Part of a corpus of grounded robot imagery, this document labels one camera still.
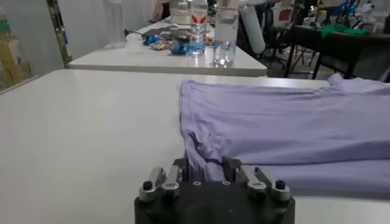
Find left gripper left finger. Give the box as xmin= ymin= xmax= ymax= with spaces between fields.
xmin=139 ymin=156 xmax=189 ymax=202

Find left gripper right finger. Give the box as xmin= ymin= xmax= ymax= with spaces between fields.
xmin=222 ymin=156 xmax=292 ymax=201

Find purple t-shirt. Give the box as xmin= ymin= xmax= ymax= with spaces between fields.
xmin=179 ymin=72 xmax=390 ymax=198

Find white rectangular table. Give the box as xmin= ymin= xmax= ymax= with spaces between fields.
xmin=68 ymin=20 xmax=268 ymax=77

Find cracker snack packet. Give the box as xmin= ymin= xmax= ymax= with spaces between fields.
xmin=149 ymin=40 xmax=174 ymax=51

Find dark grey laptop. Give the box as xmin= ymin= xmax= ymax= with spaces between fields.
xmin=143 ymin=26 xmax=192 ymax=42

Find clear unlabeled water bottle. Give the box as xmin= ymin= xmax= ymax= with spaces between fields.
xmin=212 ymin=0 xmax=240 ymax=67

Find red label water bottle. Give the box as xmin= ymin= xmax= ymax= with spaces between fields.
xmin=188 ymin=0 xmax=210 ymax=55

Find black office chair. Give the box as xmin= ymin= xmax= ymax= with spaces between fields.
xmin=258 ymin=5 xmax=293 ymax=61

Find black metal table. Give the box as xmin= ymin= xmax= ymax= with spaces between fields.
xmin=283 ymin=24 xmax=390 ymax=80

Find clear tumbler white lid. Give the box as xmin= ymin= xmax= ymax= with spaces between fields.
xmin=103 ymin=0 xmax=127 ymax=49

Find white drawer unit red prints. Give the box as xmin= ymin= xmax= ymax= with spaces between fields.
xmin=277 ymin=0 xmax=295 ymax=25

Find pink garment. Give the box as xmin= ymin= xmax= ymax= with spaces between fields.
xmin=151 ymin=0 xmax=171 ymax=22

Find green cloth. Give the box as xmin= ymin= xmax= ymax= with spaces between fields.
xmin=321 ymin=23 xmax=369 ymax=39

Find glass door beverage cooler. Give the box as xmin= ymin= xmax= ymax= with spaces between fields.
xmin=0 ymin=0 xmax=73 ymax=92

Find black laptop cable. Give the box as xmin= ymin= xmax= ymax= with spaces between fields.
xmin=123 ymin=28 xmax=147 ymax=39

